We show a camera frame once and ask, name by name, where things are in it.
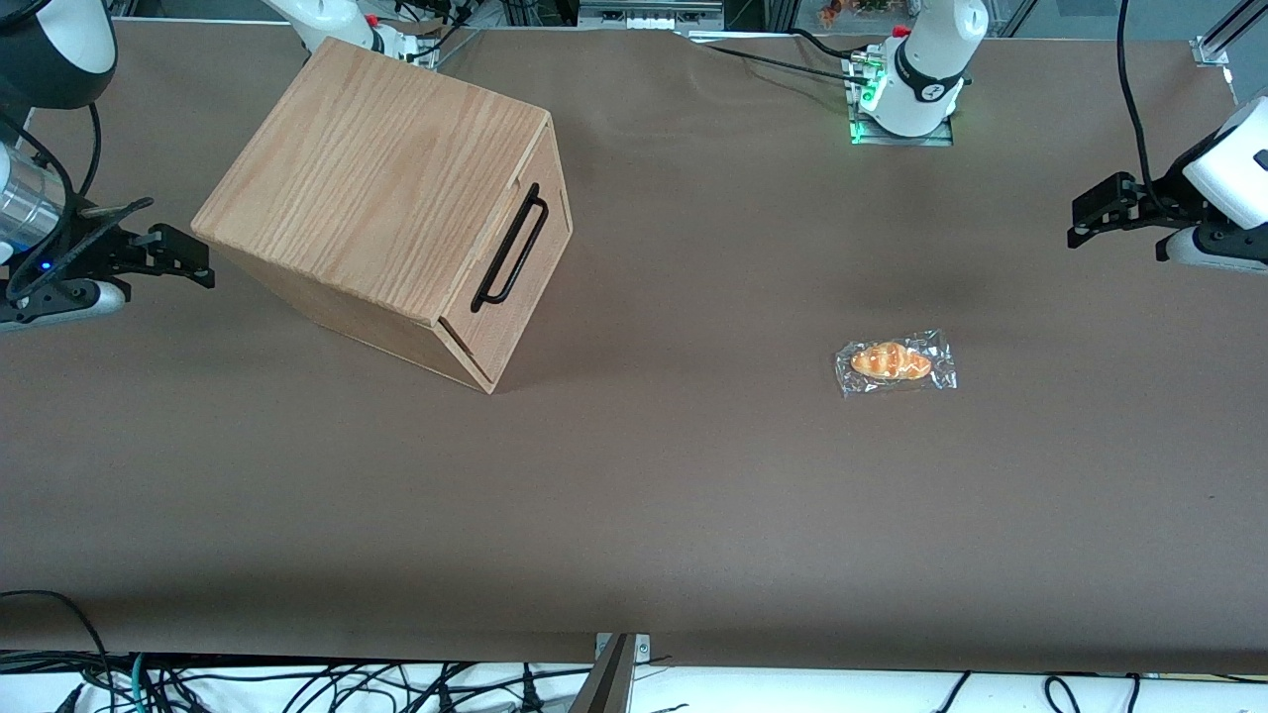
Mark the dark metal pole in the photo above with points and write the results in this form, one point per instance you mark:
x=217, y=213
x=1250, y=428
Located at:
x=604, y=688

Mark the wooden drawer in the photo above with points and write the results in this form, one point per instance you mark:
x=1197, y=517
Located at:
x=537, y=272

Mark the aluminium profile bar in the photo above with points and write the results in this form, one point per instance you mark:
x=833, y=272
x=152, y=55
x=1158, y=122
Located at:
x=1233, y=22

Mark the small metal corner bracket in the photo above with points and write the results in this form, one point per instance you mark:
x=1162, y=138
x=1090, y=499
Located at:
x=1214, y=51

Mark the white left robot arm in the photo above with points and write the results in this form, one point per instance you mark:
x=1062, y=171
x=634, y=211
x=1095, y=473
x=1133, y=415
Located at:
x=926, y=59

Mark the small metal edge bracket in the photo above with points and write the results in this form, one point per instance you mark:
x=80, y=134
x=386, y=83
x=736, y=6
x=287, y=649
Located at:
x=642, y=647

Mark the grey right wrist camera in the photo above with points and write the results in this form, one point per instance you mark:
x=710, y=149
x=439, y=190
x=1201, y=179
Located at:
x=69, y=300

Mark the croissant in clear plastic wrap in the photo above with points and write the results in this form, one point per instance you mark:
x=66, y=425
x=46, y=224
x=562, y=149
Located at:
x=892, y=361

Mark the orange background object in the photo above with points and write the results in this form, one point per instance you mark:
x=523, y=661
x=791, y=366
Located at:
x=842, y=10

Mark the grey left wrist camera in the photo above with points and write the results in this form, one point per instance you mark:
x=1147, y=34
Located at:
x=1209, y=250

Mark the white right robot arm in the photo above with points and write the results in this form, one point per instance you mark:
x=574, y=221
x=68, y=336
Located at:
x=50, y=50

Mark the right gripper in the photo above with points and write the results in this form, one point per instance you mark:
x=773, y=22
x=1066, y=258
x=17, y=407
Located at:
x=87, y=253

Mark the light wooden drawer cabinet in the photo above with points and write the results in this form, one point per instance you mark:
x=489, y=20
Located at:
x=376, y=178

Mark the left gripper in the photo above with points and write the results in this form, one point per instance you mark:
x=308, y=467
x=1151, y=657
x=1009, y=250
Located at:
x=1165, y=201

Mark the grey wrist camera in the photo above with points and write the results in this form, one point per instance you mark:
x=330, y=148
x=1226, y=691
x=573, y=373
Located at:
x=69, y=300
x=1209, y=250

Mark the aluminium frame equipment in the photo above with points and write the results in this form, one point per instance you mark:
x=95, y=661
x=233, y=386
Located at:
x=649, y=15

